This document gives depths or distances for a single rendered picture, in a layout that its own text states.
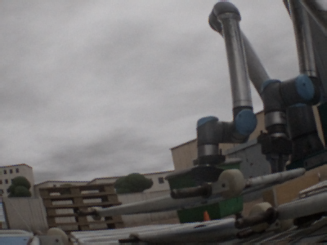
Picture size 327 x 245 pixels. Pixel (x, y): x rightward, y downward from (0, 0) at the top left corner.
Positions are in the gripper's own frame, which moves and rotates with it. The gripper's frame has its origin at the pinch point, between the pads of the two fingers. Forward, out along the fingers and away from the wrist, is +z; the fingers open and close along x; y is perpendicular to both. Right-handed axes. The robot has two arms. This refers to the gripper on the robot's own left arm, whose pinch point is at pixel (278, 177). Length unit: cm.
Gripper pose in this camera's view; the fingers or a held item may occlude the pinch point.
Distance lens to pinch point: 124.1
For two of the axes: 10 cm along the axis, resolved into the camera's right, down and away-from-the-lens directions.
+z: 0.0, 9.4, -3.4
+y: 5.1, -2.9, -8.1
